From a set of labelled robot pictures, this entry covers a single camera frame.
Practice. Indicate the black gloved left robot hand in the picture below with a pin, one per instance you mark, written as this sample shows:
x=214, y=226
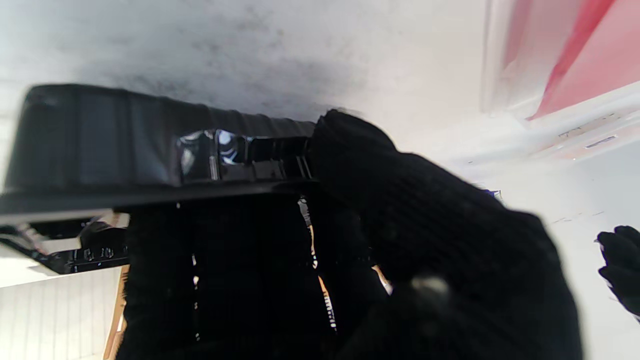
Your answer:
x=622, y=270

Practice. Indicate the black plastic tray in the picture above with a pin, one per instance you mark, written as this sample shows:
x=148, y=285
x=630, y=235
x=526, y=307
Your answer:
x=90, y=145

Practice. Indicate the clear lid with red label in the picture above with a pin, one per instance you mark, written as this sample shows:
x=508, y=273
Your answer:
x=590, y=60

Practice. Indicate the printed room backdrop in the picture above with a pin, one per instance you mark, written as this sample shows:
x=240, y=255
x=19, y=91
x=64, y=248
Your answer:
x=55, y=320

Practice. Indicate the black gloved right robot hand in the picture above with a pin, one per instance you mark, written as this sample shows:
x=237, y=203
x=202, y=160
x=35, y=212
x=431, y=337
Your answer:
x=425, y=240

